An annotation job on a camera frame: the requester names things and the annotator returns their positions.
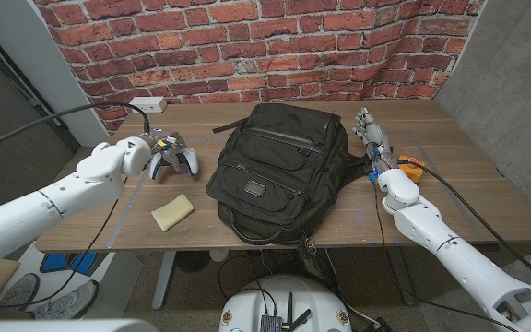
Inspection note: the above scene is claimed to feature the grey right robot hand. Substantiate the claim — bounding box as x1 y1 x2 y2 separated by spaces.
350 107 395 166

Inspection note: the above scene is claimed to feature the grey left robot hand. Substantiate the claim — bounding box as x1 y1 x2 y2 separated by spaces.
147 127 188 172

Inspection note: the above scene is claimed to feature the white black game controller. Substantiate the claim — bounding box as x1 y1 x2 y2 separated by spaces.
147 146 200 182

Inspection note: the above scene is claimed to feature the black backpack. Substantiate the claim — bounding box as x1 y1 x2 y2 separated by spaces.
205 102 375 248

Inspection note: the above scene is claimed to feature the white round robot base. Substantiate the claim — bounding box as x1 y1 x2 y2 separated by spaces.
218 274 353 332

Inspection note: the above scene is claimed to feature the orange emergency-stop button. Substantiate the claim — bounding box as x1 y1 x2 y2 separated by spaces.
397 155 426 184

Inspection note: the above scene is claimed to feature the yellow sponge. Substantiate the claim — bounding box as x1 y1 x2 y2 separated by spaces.
150 193 195 232

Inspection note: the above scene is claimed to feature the white power strip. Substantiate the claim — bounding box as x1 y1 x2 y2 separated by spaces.
128 96 168 114

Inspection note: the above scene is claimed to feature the grey table tape marking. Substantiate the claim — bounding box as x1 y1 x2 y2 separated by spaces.
105 130 487 250

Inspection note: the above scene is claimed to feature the brick print backdrop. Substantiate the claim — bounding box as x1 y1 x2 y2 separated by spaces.
32 0 487 133

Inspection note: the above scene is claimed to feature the black round floor fixture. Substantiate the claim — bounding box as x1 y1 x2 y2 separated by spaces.
176 251 211 274

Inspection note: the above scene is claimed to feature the metal table leg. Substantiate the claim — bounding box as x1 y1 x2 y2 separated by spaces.
387 246 419 308
151 250 178 311

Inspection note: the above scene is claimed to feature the blue black floor item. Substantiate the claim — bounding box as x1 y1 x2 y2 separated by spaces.
39 251 110 278

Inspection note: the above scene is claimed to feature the grey sneaker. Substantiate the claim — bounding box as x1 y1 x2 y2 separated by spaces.
0 272 41 311
29 279 100 321

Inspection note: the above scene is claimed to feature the small grey computer box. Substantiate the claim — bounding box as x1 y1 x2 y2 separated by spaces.
259 314 284 332

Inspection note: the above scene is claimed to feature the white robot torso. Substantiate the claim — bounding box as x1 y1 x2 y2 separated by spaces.
0 316 531 332

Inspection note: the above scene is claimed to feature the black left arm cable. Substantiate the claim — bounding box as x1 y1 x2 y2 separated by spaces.
0 101 152 311

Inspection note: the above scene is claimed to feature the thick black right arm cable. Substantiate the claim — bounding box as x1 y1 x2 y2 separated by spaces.
398 159 531 294

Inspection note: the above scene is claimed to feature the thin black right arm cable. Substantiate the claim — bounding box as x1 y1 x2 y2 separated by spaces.
372 182 523 332

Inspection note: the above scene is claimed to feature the thin black floor cable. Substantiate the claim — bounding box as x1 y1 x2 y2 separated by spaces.
218 255 278 319

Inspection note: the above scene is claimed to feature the white wall panel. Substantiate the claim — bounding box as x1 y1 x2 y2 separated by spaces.
0 0 110 148

